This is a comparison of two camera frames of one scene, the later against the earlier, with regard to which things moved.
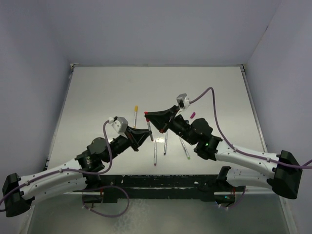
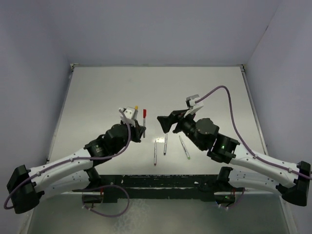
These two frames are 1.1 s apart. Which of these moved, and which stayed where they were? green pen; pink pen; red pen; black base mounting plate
Moved: red pen
Stayed: black base mounting plate; green pen; pink pen
